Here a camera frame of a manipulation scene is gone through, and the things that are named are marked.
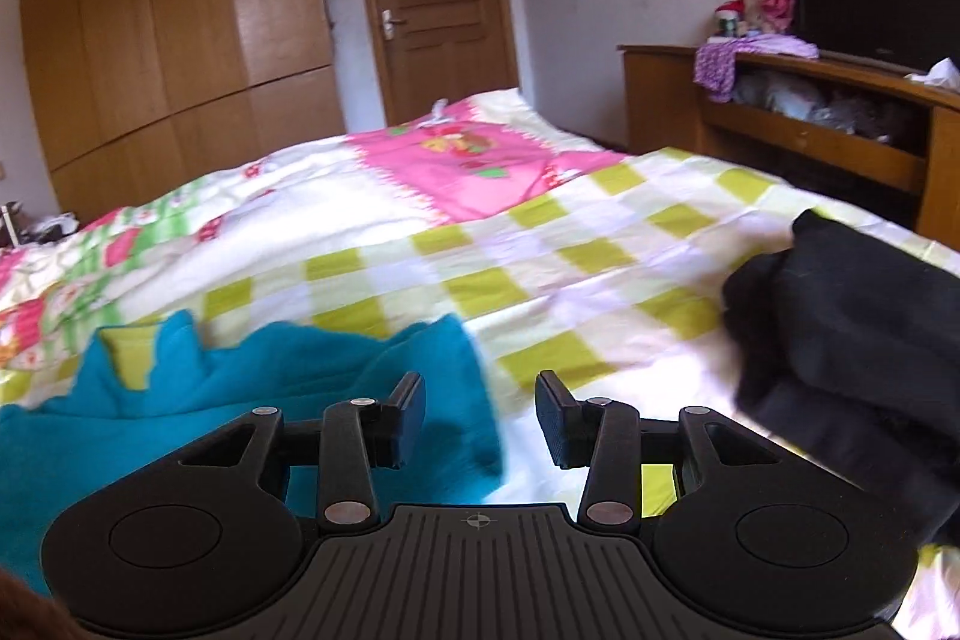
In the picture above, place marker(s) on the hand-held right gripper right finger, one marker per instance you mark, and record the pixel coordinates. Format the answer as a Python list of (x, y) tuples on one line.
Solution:
[(553, 422)]

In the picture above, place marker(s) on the wooden wardrobe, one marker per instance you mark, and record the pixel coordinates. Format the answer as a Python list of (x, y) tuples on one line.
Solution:
[(165, 10)]

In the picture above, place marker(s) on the pile of black clothes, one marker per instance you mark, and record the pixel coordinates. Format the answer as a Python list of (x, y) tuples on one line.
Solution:
[(847, 340)]

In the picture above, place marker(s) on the white crumpled tissue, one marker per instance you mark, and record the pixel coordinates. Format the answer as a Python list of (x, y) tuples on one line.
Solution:
[(941, 74)]

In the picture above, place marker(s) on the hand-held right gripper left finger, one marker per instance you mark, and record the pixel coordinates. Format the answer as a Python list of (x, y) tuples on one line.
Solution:
[(411, 411)]

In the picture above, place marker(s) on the checked patchwork bed quilt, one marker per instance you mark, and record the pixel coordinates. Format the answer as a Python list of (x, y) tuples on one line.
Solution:
[(525, 265)]

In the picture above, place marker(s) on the purple patterned cloth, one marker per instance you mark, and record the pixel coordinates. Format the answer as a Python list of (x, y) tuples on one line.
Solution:
[(716, 66)]

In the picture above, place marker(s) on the reddish brown cloth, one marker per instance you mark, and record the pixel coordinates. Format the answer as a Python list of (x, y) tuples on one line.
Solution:
[(22, 610)]

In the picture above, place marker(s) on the grey plastic bag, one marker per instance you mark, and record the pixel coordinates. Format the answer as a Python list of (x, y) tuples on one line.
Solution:
[(855, 119)]

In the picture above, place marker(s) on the teal fleece garment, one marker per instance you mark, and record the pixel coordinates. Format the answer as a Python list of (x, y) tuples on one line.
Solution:
[(187, 385)]

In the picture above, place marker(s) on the white plastic bag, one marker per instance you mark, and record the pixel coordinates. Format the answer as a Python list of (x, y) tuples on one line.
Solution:
[(780, 99)]

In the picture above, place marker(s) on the small santa figurine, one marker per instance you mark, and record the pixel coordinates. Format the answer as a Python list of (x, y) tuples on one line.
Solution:
[(730, 19)]

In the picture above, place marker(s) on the wooden television cabinet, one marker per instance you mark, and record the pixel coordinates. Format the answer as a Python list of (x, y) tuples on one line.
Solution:
[(660, 100)]

